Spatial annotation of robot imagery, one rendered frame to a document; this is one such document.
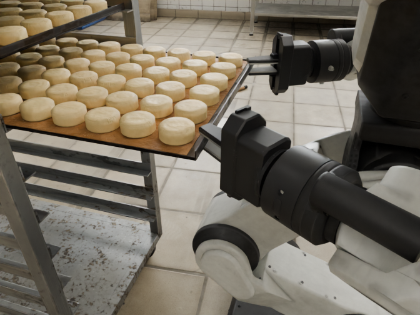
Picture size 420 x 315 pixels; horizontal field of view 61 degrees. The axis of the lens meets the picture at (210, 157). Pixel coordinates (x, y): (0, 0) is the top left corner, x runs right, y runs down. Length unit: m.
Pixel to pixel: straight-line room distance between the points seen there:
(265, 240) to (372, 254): 0.40
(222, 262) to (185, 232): 0.72
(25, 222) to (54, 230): 0.68
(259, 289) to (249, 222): 0.15
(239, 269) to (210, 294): 0.53
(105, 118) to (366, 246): 0.37
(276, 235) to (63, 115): 0.44
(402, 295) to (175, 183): 1.45
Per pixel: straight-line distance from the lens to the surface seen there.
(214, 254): 0.71
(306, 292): 0.82
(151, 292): 1.27
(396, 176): 0.37
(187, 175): 1.72
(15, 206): 0.64
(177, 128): 0.48
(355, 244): 0.35
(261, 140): 0.40
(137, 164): 1.07
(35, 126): 0.58
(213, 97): 0.58
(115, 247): 1.22
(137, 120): 0.50
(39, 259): 0.72
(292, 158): 0.38
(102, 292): 1.11
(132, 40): 0.90
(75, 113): 0.55
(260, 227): 0.70
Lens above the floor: 1.02
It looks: 34 degrees down
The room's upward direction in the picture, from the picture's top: straight up
